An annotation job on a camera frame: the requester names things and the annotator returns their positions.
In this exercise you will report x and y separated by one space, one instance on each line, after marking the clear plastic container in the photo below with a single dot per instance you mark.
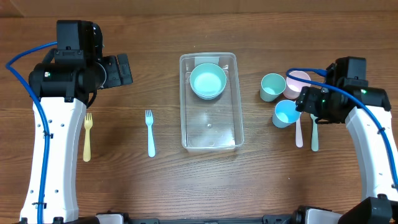
211 125

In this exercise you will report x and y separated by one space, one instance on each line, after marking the blue plastic cup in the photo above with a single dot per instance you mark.
285 114

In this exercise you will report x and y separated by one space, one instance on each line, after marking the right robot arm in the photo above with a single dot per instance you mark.
346 97

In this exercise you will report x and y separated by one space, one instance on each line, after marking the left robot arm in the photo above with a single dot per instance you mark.
63 86

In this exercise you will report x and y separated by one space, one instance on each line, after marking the yellow plastic fork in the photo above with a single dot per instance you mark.
88 124

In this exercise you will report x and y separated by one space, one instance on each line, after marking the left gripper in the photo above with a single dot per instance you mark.
124 70

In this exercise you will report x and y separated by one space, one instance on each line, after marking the pink plastic cup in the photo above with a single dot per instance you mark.
294 87

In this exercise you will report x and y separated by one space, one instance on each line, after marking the pink plastic spoon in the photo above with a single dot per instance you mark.
298 134

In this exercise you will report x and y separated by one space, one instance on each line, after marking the green plastic cup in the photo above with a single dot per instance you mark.
272 85

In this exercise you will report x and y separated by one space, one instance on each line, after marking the light blue plastic fork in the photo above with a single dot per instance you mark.
150 138

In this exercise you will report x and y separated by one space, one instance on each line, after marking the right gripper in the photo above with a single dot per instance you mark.
306 102

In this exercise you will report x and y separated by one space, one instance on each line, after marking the light blue bowl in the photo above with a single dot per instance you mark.
208 81

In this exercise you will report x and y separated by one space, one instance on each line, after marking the green plastic fork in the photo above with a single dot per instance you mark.
315 144

